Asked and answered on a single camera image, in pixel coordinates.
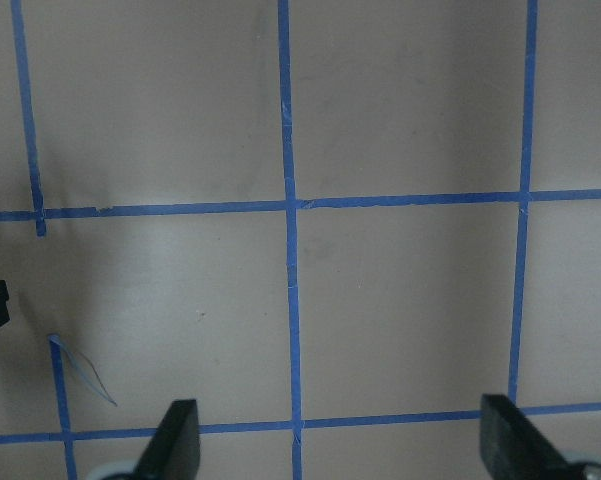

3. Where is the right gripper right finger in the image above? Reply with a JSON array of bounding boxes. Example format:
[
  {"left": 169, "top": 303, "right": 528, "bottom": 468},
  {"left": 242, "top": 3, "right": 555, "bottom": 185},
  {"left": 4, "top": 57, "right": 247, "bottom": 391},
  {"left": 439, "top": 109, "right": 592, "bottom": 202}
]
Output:
[{"left": 479, "top": 394, "right": 601, "bottom": 480}]

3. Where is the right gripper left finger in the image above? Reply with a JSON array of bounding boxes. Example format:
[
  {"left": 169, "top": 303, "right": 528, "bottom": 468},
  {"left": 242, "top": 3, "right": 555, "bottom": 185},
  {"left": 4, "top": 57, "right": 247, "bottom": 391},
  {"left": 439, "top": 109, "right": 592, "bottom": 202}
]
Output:
[{"left": 134, "top": 399, "right": 200, "bottom": 480}]

